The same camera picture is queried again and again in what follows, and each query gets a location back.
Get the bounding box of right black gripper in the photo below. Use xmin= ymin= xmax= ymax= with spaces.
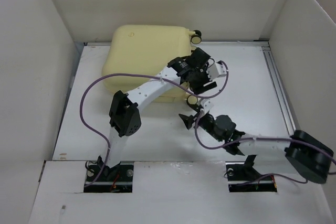
xmin=179 ymin=103 xmax=223 ymax=142

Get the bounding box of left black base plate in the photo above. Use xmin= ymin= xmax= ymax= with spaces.
xmin=83 ymin=162 xmax=134 ymax=193

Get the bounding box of yellow suitcase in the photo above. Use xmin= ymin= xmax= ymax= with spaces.
xmin=101 ymin=25 xmax=202 ymax=94

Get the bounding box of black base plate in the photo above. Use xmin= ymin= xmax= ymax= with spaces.
xmin=83 ymin=162 xmax=134 ymax=193
xmin=224 ymin=163 xmax=277 ymax=193

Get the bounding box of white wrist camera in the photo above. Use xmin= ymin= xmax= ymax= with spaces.
xmin=199 ymin=99 xmax=214 ymax=114
xmin=207 ymin=61 xmax=228 ymax=80

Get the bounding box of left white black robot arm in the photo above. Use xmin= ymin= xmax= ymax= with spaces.
xmin=99 ymin=48 xmax=227 ymax=180

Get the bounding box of aluminium rail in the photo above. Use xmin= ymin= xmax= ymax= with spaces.
xmin=261 ymin=43 xmax=297 ymax=135

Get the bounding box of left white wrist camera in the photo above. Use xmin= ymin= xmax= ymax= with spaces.
xmin=207 ymin=61 xmax=228 ymax=80

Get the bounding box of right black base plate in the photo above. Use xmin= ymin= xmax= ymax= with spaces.
xmin=224 ymin=163 xmax=277 ymax=193

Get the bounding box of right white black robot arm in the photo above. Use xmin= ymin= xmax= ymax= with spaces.
xmin=179 ymin=111 xmax=335 ymax=184

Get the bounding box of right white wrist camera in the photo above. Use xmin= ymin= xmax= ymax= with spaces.
xmin=199 ymin=99 xmax=214 ymax=114

